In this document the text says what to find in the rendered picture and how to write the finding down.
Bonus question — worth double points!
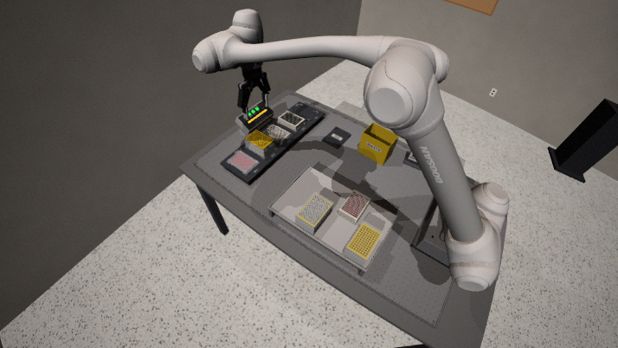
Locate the yellow waste bin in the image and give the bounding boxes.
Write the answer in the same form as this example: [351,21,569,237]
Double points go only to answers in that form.
[358,122,399,166]

